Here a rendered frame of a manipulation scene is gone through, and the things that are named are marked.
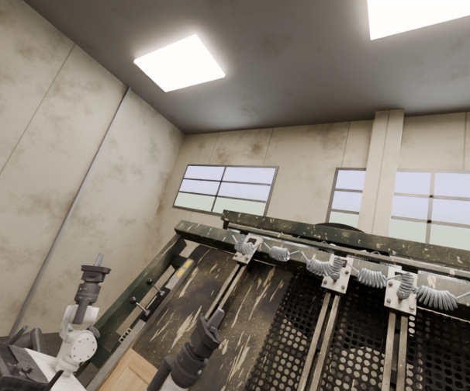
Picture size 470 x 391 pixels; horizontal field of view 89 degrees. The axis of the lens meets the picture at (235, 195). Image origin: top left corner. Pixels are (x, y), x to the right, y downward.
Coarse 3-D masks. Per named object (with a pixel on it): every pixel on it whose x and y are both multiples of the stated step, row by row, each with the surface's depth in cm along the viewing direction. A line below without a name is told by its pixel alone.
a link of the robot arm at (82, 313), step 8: (80, 296) 101; (88, 296) 102; (96, 296) 105; (80, 304) 98; (88, 304) 102; (72, 312) 98; (80, 312) 97; (88, 312) 101; (96, 312) 102; (72, 320) 98; (80, 320) 96; (88, 320) 100
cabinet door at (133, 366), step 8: (128, 352) 118; (136, 352) 117; (128, 360) 115; (136, 360) 114; (144, 360) 112; (120, 368) 113; (128, 368) 112; (136, 368) 111; (144, 368) 110; (152, 368) 109; (112, 376) 111; (120, 376) 110; (128, 376) 109; (136, 376) 108; (144, 376) 107; (152, 376) 106; (104, 384) 109; (112, 384) 108; (120, 384) 107; (128, 384) 106; (136, 384) 105; (144, 384) 104
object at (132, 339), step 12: (192, 264) 151; (180, 276) 144; (168, 288) 140; (168, 300) 137; (156, 312) 131; (144, 324) 125; (132, 336) 122; (120, 348) 118; (132, 348) 120; (108, 360) 115; (120, 360) 116; (108, 372) 111; (96, 384) 108
